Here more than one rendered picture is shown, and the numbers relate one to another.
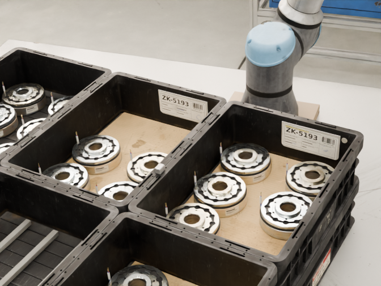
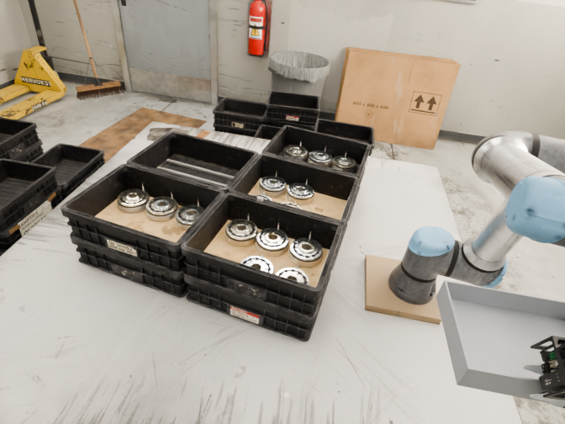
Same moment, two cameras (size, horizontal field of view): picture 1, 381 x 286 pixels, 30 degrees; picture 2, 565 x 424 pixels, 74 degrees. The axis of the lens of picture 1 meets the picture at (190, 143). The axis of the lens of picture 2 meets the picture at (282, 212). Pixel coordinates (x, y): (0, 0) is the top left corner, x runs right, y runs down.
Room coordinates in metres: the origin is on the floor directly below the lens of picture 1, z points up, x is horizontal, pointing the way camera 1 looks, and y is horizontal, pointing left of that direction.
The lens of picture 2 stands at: (0.83, -0.90, 1.64)
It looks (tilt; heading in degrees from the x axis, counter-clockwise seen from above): 37 degrees down; 73
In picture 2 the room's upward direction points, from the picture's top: 6 degrees clockwise
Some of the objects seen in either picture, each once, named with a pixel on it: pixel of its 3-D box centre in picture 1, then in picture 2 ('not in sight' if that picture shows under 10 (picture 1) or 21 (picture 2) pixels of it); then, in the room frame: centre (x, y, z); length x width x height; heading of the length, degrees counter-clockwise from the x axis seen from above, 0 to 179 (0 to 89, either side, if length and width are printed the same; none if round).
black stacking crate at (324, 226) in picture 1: (252, 195); (265, 251); (1.04, -0.11, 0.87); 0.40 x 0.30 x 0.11; 147
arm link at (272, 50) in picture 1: (270, 55); (430, 251); (1.53, -0.21, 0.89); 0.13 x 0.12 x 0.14; 148
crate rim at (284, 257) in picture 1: (252, 173); (266, 237); (1.04, -0.11, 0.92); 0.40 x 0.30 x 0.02; 147
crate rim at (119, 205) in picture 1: (119, 134); (297, 186); (1.20, 0.14, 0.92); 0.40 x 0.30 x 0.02; 147
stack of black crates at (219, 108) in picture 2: not in sight; (241, 127); (1.29, 1.91, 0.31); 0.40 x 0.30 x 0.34; 157
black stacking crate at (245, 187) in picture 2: (122, 154); (295, 198); (1.20, 0.14, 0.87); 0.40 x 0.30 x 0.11; 147
